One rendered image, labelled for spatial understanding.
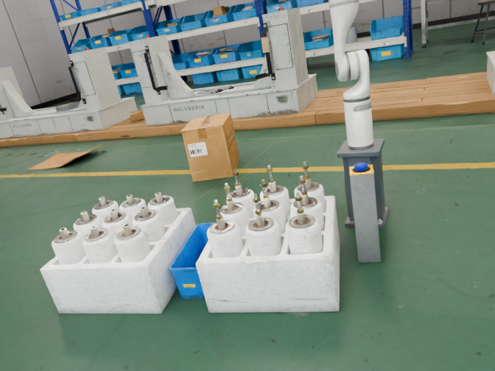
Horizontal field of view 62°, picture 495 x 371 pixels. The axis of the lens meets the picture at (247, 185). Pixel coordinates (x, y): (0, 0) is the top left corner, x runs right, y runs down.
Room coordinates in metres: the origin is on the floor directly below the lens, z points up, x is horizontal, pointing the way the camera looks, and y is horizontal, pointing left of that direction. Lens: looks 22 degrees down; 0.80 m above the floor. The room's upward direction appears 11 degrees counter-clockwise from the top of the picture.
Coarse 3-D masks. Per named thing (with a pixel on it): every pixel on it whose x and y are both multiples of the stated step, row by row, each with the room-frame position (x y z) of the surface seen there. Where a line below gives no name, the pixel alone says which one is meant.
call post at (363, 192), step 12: (360, 180) 1.12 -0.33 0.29; (372, 180) 1.11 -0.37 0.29; (360, 192) 1.12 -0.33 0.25; (372, 192) 1.11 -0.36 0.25; (360, 204) 1.12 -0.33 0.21; (372, 204) 1.12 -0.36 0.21; (360, 216) 1.13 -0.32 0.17; (372, 216) 1.12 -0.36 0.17; (360, 228) 1.13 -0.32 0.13; (372, 228) 1.12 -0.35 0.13; (360, 240) 1.13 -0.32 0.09; (372, 240) 1.12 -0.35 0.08; (360, 252) 1.13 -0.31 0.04; (372, 252) 1.12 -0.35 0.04
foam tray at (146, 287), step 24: (192, 216) 1.43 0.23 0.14; (168, 240) 1.23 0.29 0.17; (48, 264) 1.21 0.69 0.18; (72, 264) 1.18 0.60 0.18; (96, 264) 1.14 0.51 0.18; (120, 264) 1.11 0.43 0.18; (144, 264) 1.08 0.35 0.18; (168, 264) 1.19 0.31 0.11; (48, 288) 1.19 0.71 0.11; (72, 288) 1.16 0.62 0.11; (96, 288) 1.13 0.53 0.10; (120, 288) 1.11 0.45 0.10; (144, 288) 1.08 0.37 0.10; (168, 288) 1.15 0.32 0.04; (72, 312) 1.17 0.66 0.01; (96, 312) 1.14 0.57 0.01; (120, 312) 1.12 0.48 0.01; (144, 312) 1.09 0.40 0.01
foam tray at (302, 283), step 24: (288, 216) 1.21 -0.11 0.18; (336, 216) 1.24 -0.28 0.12; (336, 240) 1.12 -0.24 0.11; (216, 264) 1.01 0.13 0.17; (240, 264) 0.99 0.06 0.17; (264, 264) 0.97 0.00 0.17; (288, 264) 0.96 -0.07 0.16; (312, 264) 0.94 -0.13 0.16; (336, 264) 1.01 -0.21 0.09; (216, 288) 1.02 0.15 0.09; (240, 288) 1.00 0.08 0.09; (264, 288) 0.98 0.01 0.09; (288, 288) 0.96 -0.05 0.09; (312, 288) 0.94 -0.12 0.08; (336, 288) 0.93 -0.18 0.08; (216, 312) 1.03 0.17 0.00; (240, 312) 1.01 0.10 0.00
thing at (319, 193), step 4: (296, 188) 1.25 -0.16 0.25; (320, 188) 1.22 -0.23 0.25; (296, 192) 1.23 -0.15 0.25; (300, 192) 1.22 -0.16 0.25; (308, 192) 1.21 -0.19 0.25; (312, 192) 1.20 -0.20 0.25; (316, 192) 1.20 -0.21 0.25; (320, 192) 1.21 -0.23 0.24; (308, 196) 1.20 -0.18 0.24; (312, 196) 1.20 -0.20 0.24; (316, 196) 1.20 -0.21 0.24; (320, 196) 1.21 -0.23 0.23; (320, 200) 1.21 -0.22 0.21; (324, 200) 1.22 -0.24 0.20; (324, 204) 1.22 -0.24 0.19; (324, 208) 1.22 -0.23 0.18; (324, 212) 1.22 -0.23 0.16
